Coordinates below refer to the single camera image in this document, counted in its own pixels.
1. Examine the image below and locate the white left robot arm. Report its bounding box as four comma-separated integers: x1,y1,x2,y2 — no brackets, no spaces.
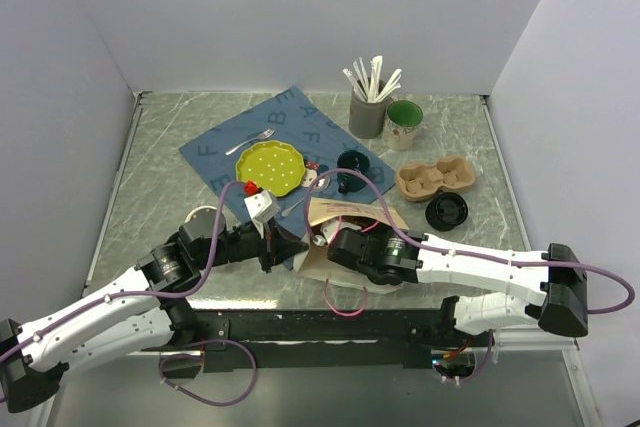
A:
1,207,309,413

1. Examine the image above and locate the white wrapped straws bundle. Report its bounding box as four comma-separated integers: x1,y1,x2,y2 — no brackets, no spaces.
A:
342,55,402,104

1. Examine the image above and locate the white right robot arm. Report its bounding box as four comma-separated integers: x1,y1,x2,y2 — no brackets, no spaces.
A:
327,226,588,346

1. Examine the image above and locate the silver cartoon handle spoon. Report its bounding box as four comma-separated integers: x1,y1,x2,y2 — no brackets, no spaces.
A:
281,177,330,217

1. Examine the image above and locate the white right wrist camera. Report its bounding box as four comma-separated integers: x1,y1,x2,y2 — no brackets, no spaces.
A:
313,217,343,247

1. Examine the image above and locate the yellow dotted plate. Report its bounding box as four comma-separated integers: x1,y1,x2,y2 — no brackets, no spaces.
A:
235,140,306,198

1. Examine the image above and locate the green inside ceramic mug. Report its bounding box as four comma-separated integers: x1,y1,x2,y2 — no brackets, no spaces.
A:
382,100,423,151

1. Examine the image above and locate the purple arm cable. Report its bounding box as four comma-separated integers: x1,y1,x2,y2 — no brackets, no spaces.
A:
0,179,256,406
302,169,636,316

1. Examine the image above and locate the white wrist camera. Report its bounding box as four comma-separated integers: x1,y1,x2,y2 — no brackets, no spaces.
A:
313,217,343,247
243,181,280,232

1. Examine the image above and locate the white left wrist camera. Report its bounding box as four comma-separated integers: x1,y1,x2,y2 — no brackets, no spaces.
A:
243,181,280,232

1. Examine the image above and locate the dark green mug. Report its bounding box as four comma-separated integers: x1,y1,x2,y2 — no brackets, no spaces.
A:
337,150,370,195

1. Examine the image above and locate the stack of paper cups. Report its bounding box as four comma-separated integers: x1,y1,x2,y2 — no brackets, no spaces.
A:
184,205,217,230

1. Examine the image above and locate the silver fork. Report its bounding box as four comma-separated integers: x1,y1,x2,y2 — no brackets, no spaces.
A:
225,129,275,156

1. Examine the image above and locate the blue letter print cloth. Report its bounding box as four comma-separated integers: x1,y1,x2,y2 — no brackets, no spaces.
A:
178,86,396,272

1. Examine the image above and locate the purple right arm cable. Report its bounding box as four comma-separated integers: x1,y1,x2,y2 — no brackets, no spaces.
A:
302,169,636,316

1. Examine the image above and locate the spare black cup lid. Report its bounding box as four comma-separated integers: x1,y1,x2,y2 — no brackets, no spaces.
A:
425,192,469,232

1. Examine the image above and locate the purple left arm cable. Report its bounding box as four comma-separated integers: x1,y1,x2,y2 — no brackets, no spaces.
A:
0,179,256,406

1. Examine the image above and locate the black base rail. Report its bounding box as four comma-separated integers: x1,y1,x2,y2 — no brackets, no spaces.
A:
154,308,491,369

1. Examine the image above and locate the kraft paper cakes bag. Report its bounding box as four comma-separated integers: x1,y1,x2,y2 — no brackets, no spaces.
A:
293,198,400,317

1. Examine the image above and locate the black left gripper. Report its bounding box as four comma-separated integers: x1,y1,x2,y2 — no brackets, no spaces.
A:
197,215,309,273

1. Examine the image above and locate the grey straw holder cup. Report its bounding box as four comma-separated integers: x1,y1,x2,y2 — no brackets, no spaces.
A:
348,91,393,139

